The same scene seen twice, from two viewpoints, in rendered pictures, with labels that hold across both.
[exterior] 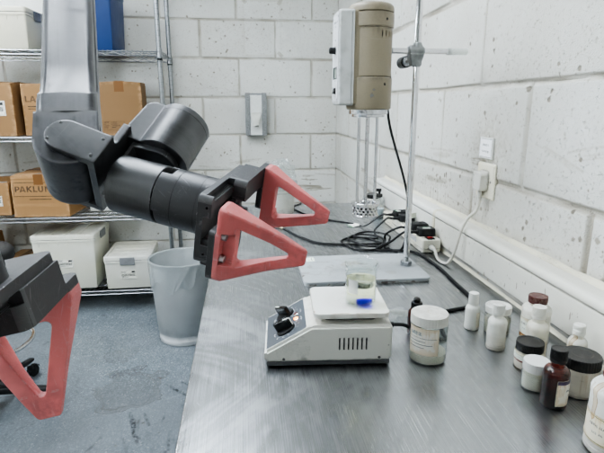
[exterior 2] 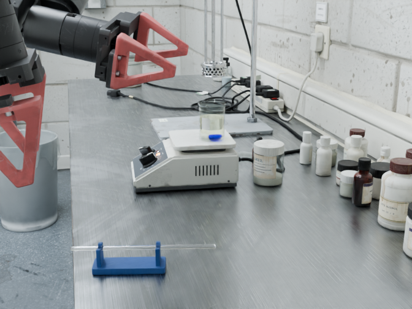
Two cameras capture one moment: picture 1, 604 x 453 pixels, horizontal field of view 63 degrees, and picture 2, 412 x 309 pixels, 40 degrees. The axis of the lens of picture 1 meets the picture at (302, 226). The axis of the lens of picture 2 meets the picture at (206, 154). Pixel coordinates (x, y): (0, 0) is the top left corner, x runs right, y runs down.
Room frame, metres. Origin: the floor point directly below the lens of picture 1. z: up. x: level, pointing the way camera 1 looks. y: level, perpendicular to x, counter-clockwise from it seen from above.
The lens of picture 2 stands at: (-0.30, 0.04, 1.14)
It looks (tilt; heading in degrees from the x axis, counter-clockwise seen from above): 17 degrees down; 353
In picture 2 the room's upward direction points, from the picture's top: straight up
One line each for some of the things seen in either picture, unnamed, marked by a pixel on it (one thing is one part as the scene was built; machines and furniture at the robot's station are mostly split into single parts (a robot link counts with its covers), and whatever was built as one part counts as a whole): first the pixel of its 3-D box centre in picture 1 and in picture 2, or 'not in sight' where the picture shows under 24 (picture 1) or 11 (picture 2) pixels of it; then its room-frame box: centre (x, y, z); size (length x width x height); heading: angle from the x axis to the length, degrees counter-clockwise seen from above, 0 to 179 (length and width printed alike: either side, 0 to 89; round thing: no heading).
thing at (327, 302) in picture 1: (347, 301); (200, 138); (0.76, -0.08, 0.83); 0.12 x 0.12 x 0.01; 3
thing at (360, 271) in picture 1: (360, 280); (211, 119); (0.75, -0.10, 0.87); 0.06 x 0.05 x 0.08; 172
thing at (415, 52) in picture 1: (408, 57); not in sight; (1.22, -0.25, 1.26); 0.25 x 0.11 x 0.05; 97
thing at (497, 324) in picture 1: (497, 325); (324, 155); (0.76, -0.33, 0.79); 0.03 x 0.03 x 0.08
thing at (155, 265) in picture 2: not in sight; (129, 257); (0.41, 0.06, 0.77); 0.10 x 0.03 x 0.04; 85
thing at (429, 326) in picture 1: (428, 334); (268, 163); (0.73, -0.20, 0.79); 0.06 x 0.06 x 0.08
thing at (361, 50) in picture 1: (360, 61); not in sight; (1.17, -0.13, 1.25); 0.15 x 0.11 x 0.24; 97
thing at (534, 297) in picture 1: (536, 318); (355, 149); (0.79, -0.40, 0.79); 0.05 x 0.05 x 0.09
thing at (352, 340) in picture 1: (331, 325); (187, 160); (0.76, -0.05, 0.79); 0.22 x 0.13 x 0.08; 93
